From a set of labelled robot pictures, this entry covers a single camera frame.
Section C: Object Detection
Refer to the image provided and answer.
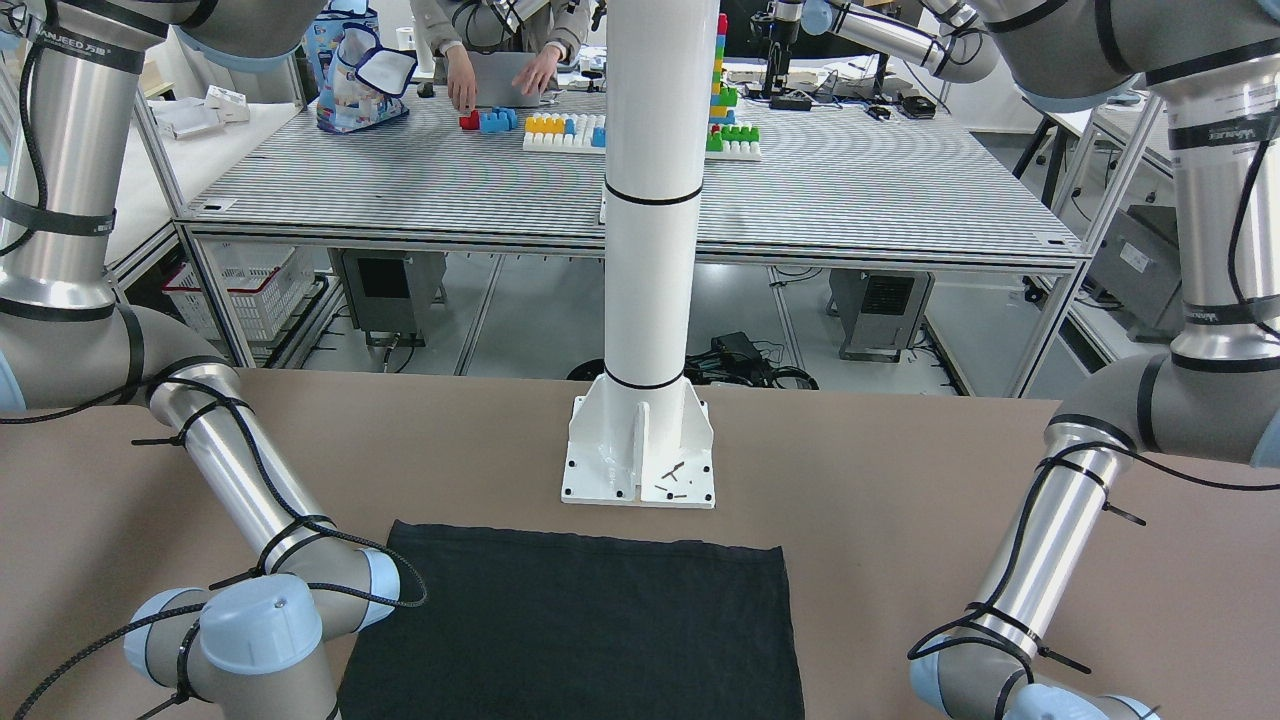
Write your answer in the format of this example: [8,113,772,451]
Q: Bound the black t-shirt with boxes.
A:
[337,521,806,719]

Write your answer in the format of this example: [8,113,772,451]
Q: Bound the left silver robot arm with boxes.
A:
[908,1,1279,719]

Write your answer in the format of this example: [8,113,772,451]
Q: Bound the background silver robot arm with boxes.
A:
[768,1,1000,85]

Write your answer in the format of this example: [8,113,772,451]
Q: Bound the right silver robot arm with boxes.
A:
[1,1,401,719]

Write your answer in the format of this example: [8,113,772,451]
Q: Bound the white mounting pillar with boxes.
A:
[559,1,719,509]

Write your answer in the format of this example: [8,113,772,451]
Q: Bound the white block baseplate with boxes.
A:
[704,124,763,161]
[521,113,607,154]

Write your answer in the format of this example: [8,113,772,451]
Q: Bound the grey control box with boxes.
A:
[326,249,447,348]
[826,268,934,363]

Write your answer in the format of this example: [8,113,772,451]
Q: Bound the blue toy block pile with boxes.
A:
[458,108,520,135]

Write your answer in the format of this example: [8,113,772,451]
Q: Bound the silver laptop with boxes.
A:
[468,51,541,109]

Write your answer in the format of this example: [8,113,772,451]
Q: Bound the person in grey jacket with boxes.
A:
[410,1,600,117]

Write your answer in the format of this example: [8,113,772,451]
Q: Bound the white plastic basket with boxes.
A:
[161,243,314,343]

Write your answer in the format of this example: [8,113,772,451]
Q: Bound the blue white plastic bag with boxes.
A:
[305,1,419,135]

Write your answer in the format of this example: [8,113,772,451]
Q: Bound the black power adapter cables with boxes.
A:
[568,331,820,391]

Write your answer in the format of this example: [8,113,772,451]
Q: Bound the aluminium frame striped table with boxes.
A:
[174,92,1094,397]

